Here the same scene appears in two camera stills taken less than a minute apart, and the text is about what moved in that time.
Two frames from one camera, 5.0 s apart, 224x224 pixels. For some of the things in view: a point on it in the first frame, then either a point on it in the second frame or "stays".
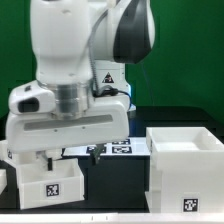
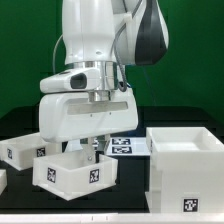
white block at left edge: (3, 180) stays
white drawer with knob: (41, 187) to (69, 175)
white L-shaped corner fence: (114, 218) stays
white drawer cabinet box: (186, 170) stays
